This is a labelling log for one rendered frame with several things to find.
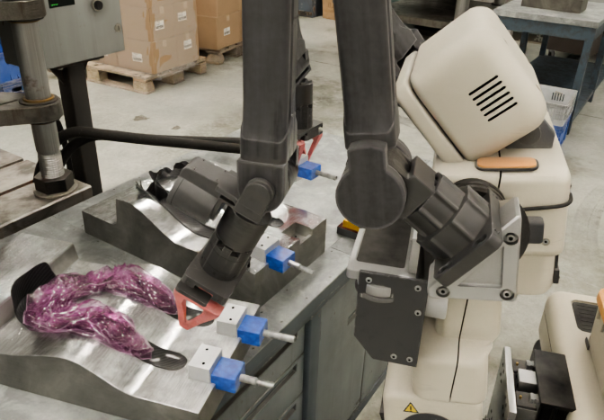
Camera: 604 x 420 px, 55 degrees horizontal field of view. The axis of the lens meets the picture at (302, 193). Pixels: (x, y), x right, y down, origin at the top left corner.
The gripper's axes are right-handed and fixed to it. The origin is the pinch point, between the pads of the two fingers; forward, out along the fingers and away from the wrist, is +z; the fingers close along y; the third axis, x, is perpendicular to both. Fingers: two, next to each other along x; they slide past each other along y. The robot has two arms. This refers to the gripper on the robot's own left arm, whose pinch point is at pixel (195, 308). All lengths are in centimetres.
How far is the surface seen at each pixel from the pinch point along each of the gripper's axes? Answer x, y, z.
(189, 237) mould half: -9.5, -33.6, 17.2
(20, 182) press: -62, -62, 54
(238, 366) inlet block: 10.2, -3.1, 9.1
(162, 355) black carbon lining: -1.0, -3.8, 16.6
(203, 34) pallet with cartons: -138, -460, 147
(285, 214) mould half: 5.3, -47.4, 9.1
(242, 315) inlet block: 7.0, -13.5, 9.3
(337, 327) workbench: 32, -55, 36
